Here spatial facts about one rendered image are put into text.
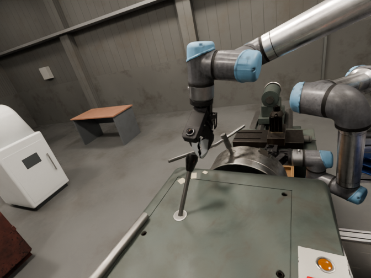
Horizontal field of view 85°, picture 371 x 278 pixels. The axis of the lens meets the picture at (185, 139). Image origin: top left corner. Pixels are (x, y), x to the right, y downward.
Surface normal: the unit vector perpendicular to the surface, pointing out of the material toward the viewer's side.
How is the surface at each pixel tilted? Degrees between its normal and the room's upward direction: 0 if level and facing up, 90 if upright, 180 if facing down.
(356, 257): 0
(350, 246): 0
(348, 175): 97
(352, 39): 90
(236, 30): 90
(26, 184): 90
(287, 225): 0
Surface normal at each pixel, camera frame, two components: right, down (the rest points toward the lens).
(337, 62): -0.33, 0.48
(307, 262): -0.22, -0.88
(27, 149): 0.91, -0.03
